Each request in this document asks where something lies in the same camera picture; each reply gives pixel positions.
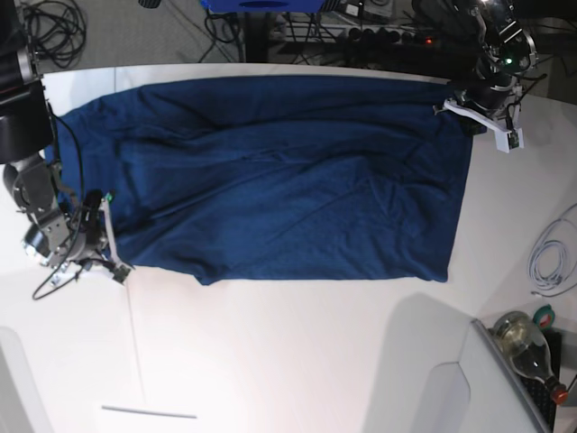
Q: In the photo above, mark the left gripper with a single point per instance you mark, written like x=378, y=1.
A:
x=484, y=98

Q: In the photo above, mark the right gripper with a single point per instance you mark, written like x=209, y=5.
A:
x=85, y=237

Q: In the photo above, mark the blue t-shirt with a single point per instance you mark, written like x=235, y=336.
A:
x=276, y=178

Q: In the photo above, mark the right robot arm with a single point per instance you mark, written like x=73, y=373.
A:
x=27, y=128

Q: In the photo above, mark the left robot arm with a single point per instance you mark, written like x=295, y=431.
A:
x=504, y=54

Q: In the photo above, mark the black power strip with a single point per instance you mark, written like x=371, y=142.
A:
x=379, y=37

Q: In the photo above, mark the green tape roll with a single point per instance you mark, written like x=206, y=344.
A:
x=544, y=317

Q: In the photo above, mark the clear plastic bottle red cap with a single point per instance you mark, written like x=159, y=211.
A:
x=524, y=345

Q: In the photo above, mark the blue box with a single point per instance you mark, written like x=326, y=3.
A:
x=262, y=6

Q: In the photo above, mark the black tray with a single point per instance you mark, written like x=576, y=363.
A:
x=536, y=390

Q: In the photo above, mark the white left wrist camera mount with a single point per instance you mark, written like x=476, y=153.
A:
x=506, y=127

